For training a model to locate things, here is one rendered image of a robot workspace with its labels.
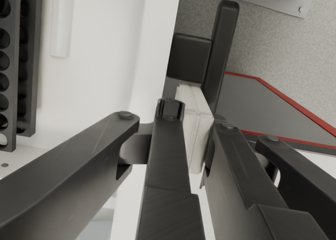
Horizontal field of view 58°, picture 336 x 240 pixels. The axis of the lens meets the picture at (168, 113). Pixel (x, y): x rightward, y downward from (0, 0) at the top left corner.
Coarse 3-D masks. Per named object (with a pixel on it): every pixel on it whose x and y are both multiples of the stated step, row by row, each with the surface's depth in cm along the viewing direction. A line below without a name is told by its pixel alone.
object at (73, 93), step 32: (96, 0) 24; (128, 0) 24; (96, 32) 25; (128, 32) 25; (64, 64) 26; (96, 64) 26; (128, 64) 26; (64, 96) 27; (96, 96) 27; (128, 96) 27; (64, 128) 28; (0, 160) 25
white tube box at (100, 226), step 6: (90, 222) 39; (96, 222) 39; (102, 222) 39; (108, 222) 39; (84, 228) 38; (90, 228) 38; (96, 228) 38; (102, 228) 38; (108, 228) 38; (84, 234) 37; (90, 234) 37; (96, 234) 37; (102, 234) 37; (108, 234) 37
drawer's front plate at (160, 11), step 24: (168, 0) 16; (144, 24) 16; (168, 24) 16; (144, 48) 17; (168, 48) 17; (144, 72) 17; (144, 96) 17; (144, 120) 18; (144, 168) 19; (120, 192) 19; (120, 216) 20
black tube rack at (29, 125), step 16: (0, 0) 22; (32, 0) 21; (32, 16) 22; (0, 32) 22; (32, 32) 22; (32, 48) 22; (0, 64) 23; (32, 64) 23; (0, 80) 23; (32, 80) 23; (0, 96) 23; (32, 96) 24; (32, 112) 24; (16, 128) 25; (32, 128) 25
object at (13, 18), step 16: (16, 0) 19; (0, 16) 19; (16, 16) 19; (16, 32) 19; (0, 48) 19; (16, 48) 20; (16, 64) 20; (16, 80) 20; (16, 96) 21; (0, 112) 21; (16, 112) 21; (0, 128) 21; (0, 144) 22
